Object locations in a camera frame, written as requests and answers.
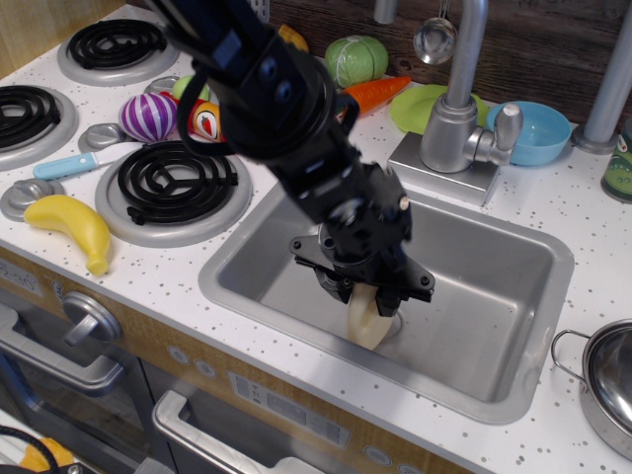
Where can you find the front left black burner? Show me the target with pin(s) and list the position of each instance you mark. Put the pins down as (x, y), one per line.
(35, 122)

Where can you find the grey stove knob front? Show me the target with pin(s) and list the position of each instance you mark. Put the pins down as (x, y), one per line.
(24, 193)

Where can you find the yellow object bottom left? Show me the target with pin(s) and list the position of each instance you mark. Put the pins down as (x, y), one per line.
(35, 461)

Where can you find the cream detergent bottle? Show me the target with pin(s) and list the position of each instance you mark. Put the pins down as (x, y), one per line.
(365, 326)

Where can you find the silver oven dial knob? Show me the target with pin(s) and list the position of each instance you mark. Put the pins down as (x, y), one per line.
(90, 319)

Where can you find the blue toy bowl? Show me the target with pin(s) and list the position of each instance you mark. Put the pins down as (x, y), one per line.
(544, 134)

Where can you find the yellow toy banana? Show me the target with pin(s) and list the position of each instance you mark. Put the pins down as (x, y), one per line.
(77, 220)

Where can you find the silver toy faucet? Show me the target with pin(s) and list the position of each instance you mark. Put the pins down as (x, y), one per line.
(456, 156)

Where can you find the silver oven door handle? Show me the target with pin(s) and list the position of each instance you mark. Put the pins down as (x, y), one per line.
(99, 377)

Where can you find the black burner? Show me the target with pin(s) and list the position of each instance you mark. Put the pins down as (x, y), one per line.
(35, 122)
(116, 53)
(163, 196)

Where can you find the back left black burner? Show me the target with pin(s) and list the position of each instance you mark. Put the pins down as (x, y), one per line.
(116, 53)

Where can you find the hanging steel ladle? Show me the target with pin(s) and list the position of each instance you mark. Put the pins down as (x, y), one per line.
(435, 39)

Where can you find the silver dishwasher door handle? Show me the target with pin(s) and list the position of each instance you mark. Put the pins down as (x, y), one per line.
(167, 419)

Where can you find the blue handled toy knife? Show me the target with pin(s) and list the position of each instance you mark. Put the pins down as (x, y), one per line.
(84, 162)

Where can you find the grey stove knob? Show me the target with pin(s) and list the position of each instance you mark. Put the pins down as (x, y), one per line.
(162, 85)
(24, 193)
(101, 135)

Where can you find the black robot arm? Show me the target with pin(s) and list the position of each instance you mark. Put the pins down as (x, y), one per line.
(279, 107)

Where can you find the grey stove knob centre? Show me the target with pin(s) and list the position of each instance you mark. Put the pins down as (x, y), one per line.
(162, 85)

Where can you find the yellow toy corn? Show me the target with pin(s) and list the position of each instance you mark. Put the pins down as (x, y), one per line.
(293, 37)

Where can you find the grey stove knob middle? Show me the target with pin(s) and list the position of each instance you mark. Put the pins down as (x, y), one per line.
(101, 135)

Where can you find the light green toy ball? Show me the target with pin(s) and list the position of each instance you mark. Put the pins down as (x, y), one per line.
(181, 86)

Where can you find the green toy plate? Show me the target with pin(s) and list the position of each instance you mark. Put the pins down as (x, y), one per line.
(410, 110)

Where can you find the orange toy carrot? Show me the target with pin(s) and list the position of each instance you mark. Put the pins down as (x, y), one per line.
(373, 94)

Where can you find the grey toy sink basin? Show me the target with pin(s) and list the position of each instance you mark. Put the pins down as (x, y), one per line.
(477, 347)

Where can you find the grey support pole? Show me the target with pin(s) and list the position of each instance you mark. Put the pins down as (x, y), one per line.
(598, 134)

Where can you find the front right black burner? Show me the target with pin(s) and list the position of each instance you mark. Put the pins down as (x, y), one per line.
(163, 196)

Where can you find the red toy ketchup bottle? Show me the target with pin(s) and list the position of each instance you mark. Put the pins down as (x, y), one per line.
(204, 120)

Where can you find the green toy cabbage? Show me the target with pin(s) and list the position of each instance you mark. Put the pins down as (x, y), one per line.
(356, 59)

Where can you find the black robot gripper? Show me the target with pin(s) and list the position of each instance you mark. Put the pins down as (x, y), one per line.
(360, 240)

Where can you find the steel pot with handle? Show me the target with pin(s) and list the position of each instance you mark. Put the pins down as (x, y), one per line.
(605, 376)

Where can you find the purple striped toy eggplant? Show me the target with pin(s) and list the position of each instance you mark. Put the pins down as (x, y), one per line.
(148, 117)

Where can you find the green toy can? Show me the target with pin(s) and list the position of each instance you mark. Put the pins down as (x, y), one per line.
(616, 180)

